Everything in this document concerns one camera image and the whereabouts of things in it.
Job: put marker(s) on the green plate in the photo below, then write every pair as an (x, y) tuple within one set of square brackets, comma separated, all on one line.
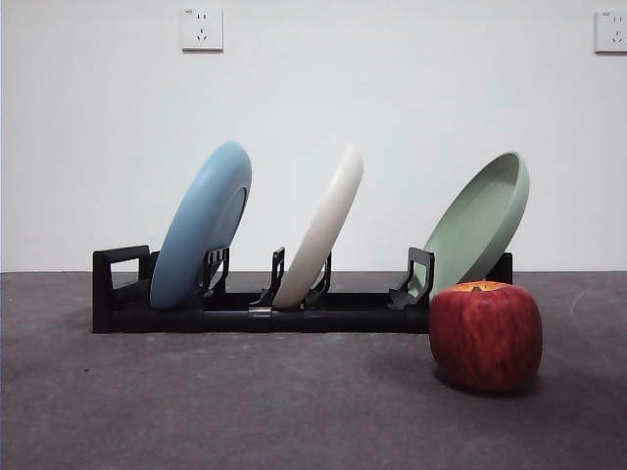
[(475, 230)]

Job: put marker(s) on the white wall socket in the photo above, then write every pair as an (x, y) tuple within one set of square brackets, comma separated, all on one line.
[(202, 29), (612, 32)]

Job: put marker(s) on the blue plate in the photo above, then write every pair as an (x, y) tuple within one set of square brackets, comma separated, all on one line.
[(196, 230)]

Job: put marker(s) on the black plate rack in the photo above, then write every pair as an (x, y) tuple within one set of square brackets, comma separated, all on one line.
[(343, 320)]

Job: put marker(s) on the red apple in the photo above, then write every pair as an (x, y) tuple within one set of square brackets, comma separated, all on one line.
[(485, 338)]

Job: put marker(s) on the white plate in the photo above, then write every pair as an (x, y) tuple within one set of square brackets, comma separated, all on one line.
[(325, 225)]

